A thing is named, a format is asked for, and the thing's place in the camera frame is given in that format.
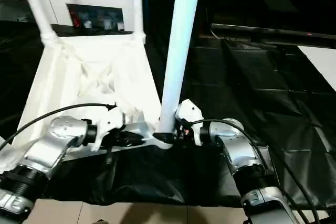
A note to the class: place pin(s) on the white plastic table top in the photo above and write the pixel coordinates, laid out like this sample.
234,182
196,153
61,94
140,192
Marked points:
94,77

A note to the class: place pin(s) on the black plastic mat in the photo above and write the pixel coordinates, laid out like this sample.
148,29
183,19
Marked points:
262,108

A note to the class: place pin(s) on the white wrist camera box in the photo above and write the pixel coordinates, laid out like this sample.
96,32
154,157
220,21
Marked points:
107,121
189,114

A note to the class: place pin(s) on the white flat board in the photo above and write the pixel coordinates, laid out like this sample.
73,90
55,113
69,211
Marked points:
320,64

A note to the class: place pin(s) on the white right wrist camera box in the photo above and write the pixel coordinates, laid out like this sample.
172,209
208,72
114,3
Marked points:
189,114

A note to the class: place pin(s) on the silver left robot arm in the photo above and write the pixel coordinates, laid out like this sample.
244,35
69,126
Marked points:
52,140

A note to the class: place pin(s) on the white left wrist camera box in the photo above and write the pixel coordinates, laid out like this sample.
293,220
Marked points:
107,121

